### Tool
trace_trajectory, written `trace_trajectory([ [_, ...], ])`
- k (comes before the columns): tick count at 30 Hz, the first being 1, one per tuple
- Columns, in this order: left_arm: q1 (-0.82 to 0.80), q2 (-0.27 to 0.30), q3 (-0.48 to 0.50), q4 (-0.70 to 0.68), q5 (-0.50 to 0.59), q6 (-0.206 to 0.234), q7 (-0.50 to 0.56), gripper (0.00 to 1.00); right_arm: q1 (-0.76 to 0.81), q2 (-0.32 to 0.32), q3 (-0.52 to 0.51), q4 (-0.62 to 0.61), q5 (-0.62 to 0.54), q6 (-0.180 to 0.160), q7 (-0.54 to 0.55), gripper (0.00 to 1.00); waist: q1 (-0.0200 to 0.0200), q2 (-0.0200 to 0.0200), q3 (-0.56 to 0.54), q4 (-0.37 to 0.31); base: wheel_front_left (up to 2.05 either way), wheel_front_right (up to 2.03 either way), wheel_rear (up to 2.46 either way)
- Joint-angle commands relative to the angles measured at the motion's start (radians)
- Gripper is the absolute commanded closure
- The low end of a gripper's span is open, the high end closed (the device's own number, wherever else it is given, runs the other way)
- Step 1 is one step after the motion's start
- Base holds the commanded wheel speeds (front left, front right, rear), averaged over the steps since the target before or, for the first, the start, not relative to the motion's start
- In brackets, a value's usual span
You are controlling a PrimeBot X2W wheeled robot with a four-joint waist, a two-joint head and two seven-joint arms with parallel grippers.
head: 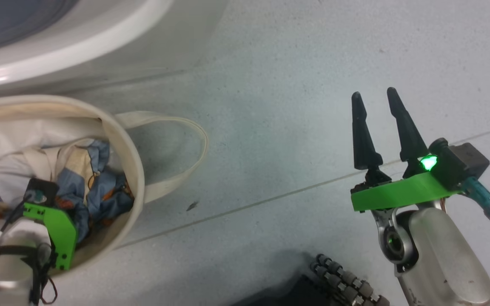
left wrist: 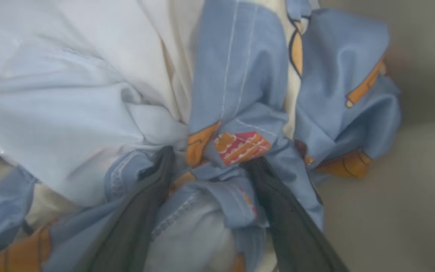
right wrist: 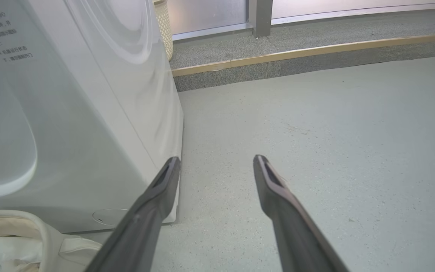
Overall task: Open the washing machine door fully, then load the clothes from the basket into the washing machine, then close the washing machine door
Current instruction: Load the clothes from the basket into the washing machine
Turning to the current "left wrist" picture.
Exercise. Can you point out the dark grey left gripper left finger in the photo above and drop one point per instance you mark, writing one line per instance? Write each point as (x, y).
(134, 219)

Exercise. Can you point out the blue orange patterned garment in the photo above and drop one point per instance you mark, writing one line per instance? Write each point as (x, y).
(240, 56)

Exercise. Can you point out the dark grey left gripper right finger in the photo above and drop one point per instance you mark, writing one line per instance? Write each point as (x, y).
(289, 226)

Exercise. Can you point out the white garment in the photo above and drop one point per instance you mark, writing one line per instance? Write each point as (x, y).
(70, 113)

